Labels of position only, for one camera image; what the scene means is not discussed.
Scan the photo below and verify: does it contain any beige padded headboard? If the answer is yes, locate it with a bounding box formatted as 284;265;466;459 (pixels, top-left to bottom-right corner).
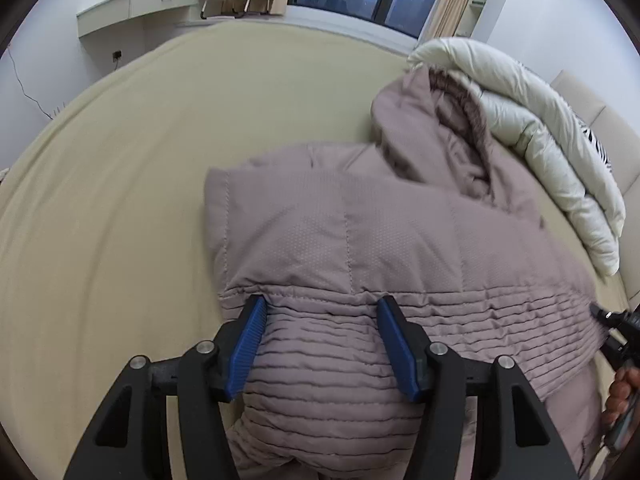
550;70;640;313

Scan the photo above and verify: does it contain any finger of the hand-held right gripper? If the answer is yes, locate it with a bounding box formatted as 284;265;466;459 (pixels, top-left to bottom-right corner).
590;302;640;372

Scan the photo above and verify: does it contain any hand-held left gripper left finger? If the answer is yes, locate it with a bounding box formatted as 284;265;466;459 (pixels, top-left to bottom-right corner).
63;295;268;480

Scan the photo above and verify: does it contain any thin cable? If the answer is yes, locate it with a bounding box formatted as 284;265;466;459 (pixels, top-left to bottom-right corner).
4;46;68;122

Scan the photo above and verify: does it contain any white wall-mounted desk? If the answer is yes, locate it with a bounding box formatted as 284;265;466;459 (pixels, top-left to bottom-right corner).
76;0;240;53

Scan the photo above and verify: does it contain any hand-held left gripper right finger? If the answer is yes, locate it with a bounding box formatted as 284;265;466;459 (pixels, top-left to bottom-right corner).
376;296;575;480

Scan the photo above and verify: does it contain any mauve hooded down jacket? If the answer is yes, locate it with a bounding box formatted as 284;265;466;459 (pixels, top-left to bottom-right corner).
204;66;617;480

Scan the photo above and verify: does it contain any zebra striped pillow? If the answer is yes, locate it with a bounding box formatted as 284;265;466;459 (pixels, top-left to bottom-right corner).
520;62;614;173

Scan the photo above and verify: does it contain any person's right hand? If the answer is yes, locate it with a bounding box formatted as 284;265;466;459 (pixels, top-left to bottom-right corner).
601;364;640;428

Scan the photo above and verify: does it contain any beige bed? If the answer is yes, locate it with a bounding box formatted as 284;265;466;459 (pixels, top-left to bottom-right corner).
0;19;632;480

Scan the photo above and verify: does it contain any cream folded duvet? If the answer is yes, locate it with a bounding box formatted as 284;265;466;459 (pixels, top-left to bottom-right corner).
407;37;627;277

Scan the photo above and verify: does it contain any chair with chrome legs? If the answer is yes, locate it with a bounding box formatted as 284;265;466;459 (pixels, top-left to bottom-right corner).
199;0;275;21

